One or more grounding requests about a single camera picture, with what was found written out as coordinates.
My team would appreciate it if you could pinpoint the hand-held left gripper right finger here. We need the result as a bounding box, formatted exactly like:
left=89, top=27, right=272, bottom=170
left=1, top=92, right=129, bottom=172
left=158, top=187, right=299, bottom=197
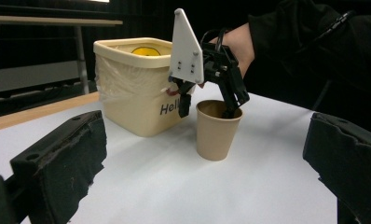
left=302, top=112, right=371, bottom=224

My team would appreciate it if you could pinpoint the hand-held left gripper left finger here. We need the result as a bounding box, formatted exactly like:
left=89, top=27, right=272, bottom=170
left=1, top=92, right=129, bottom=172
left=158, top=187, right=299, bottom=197
left=9, top=110, right=108, bottom=224

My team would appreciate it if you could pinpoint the brown paper cup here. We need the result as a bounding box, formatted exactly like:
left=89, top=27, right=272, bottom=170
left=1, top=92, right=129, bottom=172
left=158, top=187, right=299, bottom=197
left=195, top=99, right=244, bottom=162

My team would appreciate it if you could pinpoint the yellow round object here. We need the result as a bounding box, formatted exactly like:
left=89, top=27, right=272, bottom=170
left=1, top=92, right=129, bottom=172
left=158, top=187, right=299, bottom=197
left=131, top=46, right=161, bottom=57

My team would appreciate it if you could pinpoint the cream plastic bin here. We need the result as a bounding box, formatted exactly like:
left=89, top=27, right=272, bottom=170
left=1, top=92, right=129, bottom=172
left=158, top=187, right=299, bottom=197
left=92, top=37, right=196, bottom=138

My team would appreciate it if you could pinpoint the clear plastic bag liner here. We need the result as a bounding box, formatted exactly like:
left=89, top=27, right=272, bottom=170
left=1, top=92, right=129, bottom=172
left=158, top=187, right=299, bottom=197
left=94, top=43, right=172, bottom=104

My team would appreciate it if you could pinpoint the background table with metal leg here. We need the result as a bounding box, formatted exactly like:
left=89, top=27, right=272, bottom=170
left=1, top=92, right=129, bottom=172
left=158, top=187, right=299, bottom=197
left=0, top=14, right=124, bottom=95

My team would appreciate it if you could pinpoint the black cable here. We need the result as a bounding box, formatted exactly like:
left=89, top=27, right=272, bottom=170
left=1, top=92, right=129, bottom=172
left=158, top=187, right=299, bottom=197
left=201, top=28, right=230, bottom=52

